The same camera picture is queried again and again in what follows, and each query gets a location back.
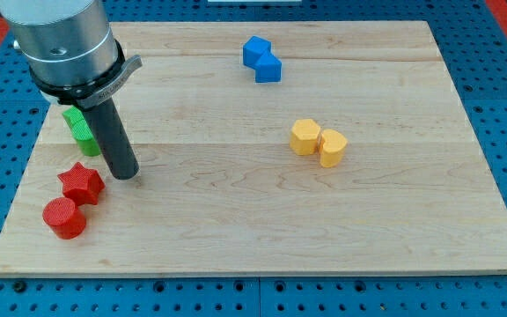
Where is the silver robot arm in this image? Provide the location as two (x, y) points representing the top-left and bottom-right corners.
(0, 0), (119, 86)

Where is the blue cube block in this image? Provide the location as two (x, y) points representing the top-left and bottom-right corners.
(242, 36), (271, 68)

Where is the green cube block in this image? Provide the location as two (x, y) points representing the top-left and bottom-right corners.
(62, 107), (85, 129)

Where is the wooden board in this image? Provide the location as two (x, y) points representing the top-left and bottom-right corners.
(0, 21), (507, 278)

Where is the yellow hexagon block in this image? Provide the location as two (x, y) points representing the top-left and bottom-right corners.
(290, 119), (321, 156)

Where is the yellow heart block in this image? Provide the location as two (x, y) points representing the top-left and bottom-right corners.
(319, 129), (348, 168)

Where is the blue triangular block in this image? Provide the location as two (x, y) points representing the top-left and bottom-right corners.
(253, 52), (282, 83)

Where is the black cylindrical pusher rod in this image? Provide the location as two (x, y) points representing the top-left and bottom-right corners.
(82, 99), (139, 180)

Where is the green cylinder block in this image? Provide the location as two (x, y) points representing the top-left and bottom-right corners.
(71, 121), (100, 157)

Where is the red star block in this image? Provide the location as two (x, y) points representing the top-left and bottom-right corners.
(57, 162), (106, 206)

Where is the black clamp with metal tab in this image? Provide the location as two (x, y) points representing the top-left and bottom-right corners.
(29, 41), (143, 111)

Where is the red cylinder block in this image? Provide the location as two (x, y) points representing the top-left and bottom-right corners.
(42, 197), (86, 240)

